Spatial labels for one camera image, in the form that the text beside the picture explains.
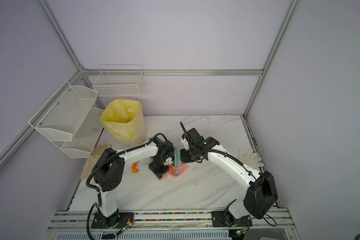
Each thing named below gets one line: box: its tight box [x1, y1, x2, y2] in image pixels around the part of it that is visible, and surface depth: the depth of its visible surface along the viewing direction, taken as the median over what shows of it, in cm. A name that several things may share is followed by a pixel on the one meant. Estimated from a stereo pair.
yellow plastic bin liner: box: [100, 99, 142, 139], surface depth 94 cm
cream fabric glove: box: [80, 143, 113, 179], surface depth 96 cm
